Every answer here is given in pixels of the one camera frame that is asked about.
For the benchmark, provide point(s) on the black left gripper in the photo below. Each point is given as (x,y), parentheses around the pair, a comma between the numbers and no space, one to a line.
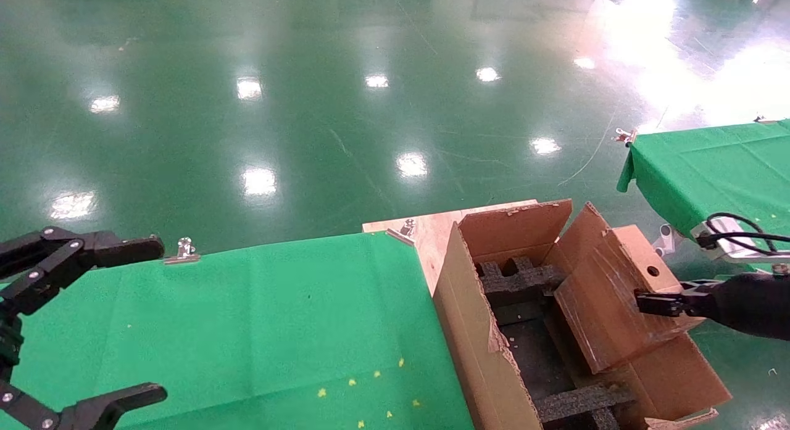
(7,347)

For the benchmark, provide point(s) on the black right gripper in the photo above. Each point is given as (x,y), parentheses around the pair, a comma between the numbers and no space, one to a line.
(759,306)

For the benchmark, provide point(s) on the small cardboard box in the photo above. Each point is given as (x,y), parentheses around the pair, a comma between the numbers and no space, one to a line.
(605,313)

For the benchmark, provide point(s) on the large open cardboard carton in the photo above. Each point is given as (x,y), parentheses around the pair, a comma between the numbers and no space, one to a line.
(469,331)

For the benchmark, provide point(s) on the green tablecloth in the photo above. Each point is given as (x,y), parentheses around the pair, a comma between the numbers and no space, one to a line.
(234,319)
(710,165)

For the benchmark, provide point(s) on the black foam base pad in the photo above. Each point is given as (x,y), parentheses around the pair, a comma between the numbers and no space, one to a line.
(531,356)

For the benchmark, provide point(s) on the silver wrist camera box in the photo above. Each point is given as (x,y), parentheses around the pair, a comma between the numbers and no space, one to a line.
(725,248)

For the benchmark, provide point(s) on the silver camera mounting bracket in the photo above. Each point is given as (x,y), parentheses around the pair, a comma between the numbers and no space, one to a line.
(777,257)

